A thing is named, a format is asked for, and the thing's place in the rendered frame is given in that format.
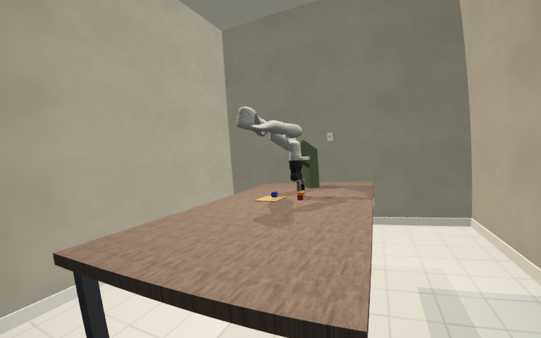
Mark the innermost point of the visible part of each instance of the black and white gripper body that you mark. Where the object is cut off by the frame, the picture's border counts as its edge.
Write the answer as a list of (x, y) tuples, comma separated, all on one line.
[(295, 160)]

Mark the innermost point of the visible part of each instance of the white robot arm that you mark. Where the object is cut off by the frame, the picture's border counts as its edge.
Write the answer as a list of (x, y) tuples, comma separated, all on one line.
[(279, 132)]

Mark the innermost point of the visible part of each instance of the tan flat mat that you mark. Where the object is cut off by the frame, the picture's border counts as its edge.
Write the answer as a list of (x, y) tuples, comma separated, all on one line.
[(271, 199)]

